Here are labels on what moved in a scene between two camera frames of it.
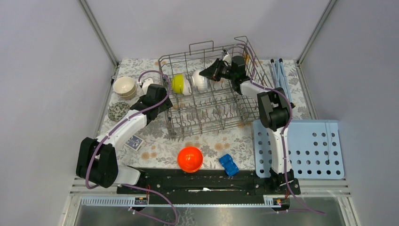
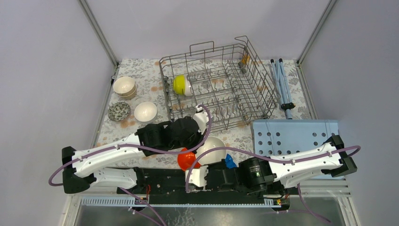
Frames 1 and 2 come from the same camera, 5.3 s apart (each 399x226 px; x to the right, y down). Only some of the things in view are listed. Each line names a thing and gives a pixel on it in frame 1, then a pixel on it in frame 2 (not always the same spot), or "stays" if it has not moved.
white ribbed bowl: x=199 y=83 → x=211 y=143
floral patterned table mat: x=207 y=116 stays
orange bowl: x=190 y=159 stays
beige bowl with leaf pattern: x=123 y=85 stays
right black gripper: x=212 y=72 → x=221 y=164
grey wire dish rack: x=212 y=90 stays
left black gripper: x=166 y=105 → x=200 y=139
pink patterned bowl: x=118 y=110 stays
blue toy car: x=228 y=164 stays
